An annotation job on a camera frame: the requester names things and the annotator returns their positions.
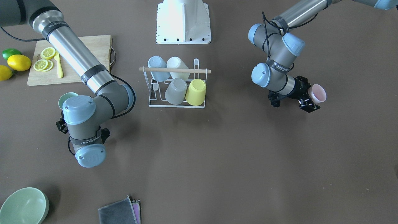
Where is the yellow lemon lower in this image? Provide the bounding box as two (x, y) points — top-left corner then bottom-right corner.
(0, 65), (13, 81)

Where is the cream cup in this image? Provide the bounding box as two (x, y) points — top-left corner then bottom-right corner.
(166, 56), (190, 81)

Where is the yellow lemon upper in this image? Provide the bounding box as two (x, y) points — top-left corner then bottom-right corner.
(7, 55), (32, 71)

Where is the lemon slice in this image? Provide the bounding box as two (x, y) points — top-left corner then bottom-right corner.
(33, 59), (49, 72)
(40, 47), (57, 60)
(41, 60), (54, 72)

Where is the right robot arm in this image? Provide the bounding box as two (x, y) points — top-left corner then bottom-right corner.
(1, 0), (136, 168)

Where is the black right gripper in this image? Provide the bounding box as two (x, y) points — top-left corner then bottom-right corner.
(56, 111), (110, 144)

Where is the pink cup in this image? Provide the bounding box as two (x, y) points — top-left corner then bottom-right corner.
(308, 84), (327, 104)

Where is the lemon slice back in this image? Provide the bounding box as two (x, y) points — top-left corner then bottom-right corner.
(41, 60), (54, 72)

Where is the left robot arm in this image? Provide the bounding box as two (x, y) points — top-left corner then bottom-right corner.
(248, 0), (339, 113)

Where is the yellow lemon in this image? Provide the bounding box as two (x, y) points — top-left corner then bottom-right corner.
(7, 55), (32, 71)
(0, 65), (13, 81)

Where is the yellow cup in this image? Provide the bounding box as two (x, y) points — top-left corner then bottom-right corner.
(185, 78), (206, 106)

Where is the mint green cup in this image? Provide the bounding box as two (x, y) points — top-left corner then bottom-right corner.
(58, 92), (78, 110)

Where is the pink cloth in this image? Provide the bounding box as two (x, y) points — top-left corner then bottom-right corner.
(131, 200), (141, 224)

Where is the green lime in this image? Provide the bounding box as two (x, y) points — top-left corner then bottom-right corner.
(2, 48), (22, 60)

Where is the light blue cup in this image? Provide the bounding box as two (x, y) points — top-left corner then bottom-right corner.
(147, 56), (171, 82)

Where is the green bowl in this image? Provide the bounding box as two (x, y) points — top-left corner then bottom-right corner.
(0, 187), (49, 224)

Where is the white wire cup rack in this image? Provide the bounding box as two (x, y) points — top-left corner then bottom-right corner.
(140, 56), (211, 108)

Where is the lemon slice top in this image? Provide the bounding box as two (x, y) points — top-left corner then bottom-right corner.
(40, 47), (57, 60)

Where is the bamboo cutting board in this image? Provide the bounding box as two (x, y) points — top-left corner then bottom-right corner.
(27, 35), (112, 86)

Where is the yellow plastic knife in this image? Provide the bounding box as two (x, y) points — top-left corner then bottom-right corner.
(54, 51), (64, 78)

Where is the grey cloth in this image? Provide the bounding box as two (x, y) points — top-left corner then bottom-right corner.
(98, 197), (135, 224)

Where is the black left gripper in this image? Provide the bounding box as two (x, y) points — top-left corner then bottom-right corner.
(268, 76), (320, 113)

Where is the lemon slice front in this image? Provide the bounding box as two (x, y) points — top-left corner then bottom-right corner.
(33, 59), (49, 72)

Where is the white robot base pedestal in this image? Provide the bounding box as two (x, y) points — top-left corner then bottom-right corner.
(155, 0), (212, 44)

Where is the grey cup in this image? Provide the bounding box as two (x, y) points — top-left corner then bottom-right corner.
(165, 78), (187, 105)

